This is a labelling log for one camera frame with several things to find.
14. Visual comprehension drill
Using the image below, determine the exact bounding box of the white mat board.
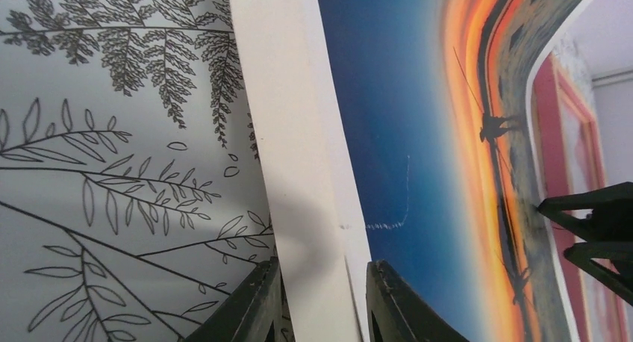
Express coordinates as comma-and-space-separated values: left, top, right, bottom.
230, 0, 370, 341

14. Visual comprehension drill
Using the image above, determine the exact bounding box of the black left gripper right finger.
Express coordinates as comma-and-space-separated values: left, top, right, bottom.
366, 260, 468, 342

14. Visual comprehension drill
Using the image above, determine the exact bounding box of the pink wooden picture frame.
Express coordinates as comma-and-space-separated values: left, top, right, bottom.
531, 55, 632, 341

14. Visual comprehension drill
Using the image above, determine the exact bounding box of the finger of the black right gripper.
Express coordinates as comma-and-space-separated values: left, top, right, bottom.
537, 181, 632, 242
564, 241, 632, 305

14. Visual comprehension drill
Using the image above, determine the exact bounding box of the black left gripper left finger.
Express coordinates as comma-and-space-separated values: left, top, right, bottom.
185, 257, 288, 342

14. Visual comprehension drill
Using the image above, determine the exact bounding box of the sunset photo print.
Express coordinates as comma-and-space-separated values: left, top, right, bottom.
318, 0, 587, 341

